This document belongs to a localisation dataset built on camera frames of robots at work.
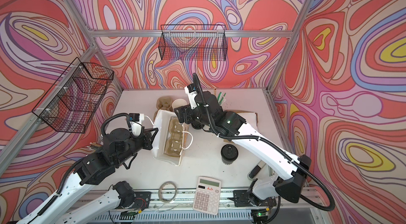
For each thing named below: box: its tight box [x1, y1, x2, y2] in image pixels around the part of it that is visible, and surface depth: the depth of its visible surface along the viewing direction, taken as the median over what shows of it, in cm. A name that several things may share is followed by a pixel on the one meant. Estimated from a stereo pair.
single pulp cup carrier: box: [163, 116, 184, 157], surface depth 88 cm
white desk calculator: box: [192, 175, 223, 216], surface depth 75 cm
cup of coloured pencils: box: [89, 141, 103, 149], surface depth 77 cm
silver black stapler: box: [246, 159, 267, 181], surface depth 80 cm
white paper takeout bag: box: [151, 109, 190, 166], surface depth 86 cm
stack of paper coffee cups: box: [171, 98, 188, 112], surface depth 93 cm
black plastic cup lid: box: [220, 143, 239, 161], surface depth 78 cm
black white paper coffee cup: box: [220, 147, 239, 166], surface depth 78 cm
